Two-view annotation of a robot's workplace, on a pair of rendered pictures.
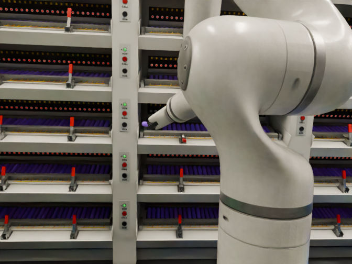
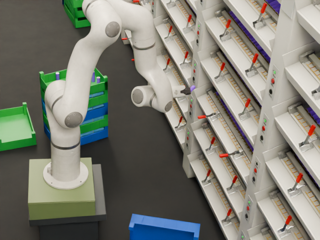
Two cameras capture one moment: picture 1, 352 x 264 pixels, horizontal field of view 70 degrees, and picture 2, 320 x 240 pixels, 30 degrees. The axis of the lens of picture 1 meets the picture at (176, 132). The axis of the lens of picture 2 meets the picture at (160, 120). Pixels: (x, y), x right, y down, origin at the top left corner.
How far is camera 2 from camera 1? 2.48 m
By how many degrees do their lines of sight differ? 74
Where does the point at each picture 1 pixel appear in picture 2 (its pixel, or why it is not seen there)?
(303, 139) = (254, 188)
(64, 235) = (176, 125)
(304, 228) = (54, 149)
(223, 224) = not seen: hidden behind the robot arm
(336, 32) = (57, 105)
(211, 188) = (221, 170)
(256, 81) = (47, 104)
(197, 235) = (211, 194)
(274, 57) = (47, 102)
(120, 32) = (199, 12)
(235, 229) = not seen: hidden behind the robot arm
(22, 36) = not seen: outside the picture
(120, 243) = (185, 155)
